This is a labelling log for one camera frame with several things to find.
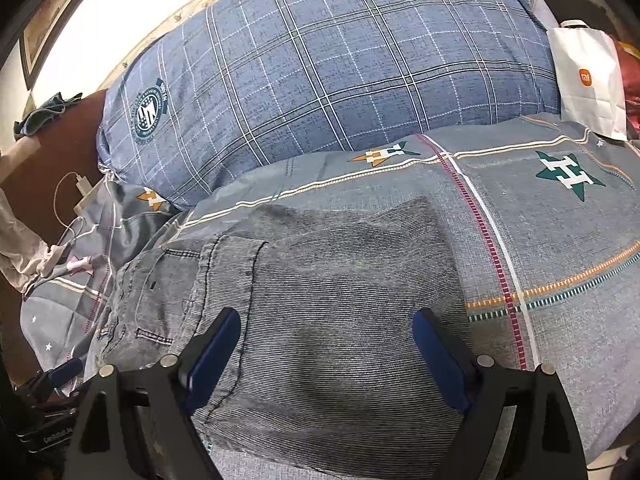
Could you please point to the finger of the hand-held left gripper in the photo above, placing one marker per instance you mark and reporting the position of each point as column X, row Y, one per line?
column 65, row 370

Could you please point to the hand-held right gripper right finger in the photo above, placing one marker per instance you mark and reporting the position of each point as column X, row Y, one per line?
column 440, row 360

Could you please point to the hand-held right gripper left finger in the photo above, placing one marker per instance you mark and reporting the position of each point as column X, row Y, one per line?
column 215, row 360

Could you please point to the grey denim pants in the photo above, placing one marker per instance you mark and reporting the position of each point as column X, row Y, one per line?
column 325, row 310

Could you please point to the beige cloth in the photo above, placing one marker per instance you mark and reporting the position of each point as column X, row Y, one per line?
column 20, row 255

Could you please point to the grey printed bedsheet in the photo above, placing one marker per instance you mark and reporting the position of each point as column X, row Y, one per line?
column 550, row 260

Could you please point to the white charger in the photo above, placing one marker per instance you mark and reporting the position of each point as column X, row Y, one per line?
column 83, row 185

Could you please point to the dark green cloth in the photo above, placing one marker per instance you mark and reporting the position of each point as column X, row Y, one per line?
column 40, row 115

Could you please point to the white paper shopping bag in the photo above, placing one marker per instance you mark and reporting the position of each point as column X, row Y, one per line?
column 590, row 90

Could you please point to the blue plaid pillow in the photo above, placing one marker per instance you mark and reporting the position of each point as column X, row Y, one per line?
column 350, row 60

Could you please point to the red plastic bag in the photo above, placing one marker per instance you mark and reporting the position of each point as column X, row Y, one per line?
column 632, row 85

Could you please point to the framed wall picture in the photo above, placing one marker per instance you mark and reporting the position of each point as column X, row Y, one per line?
column 45, row 30

